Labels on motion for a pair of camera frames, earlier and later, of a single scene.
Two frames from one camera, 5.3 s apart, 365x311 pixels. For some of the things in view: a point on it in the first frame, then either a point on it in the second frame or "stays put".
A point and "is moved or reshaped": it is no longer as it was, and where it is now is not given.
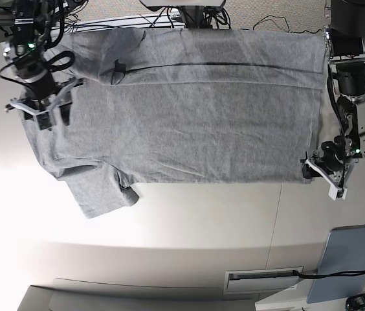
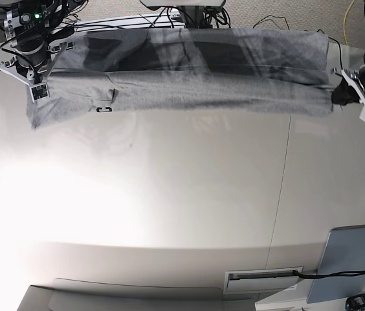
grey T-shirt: x=186 y=105 is moved or reshaped
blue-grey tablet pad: x=356 y=248 stays put
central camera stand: x=193 y=11 stays put
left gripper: x=44 y=91 -> x=37 y=78
